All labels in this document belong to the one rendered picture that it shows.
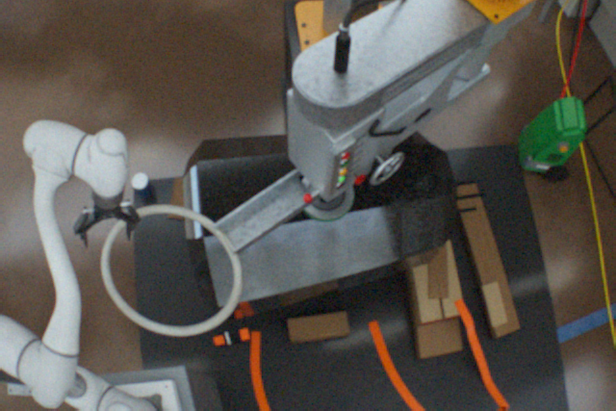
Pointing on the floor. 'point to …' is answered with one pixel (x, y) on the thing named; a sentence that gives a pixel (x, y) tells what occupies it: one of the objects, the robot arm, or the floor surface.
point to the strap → (388, 364)
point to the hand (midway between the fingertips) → (107, 238)
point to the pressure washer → (557, 135)
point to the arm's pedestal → (207, 390)
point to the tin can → (141, 185)
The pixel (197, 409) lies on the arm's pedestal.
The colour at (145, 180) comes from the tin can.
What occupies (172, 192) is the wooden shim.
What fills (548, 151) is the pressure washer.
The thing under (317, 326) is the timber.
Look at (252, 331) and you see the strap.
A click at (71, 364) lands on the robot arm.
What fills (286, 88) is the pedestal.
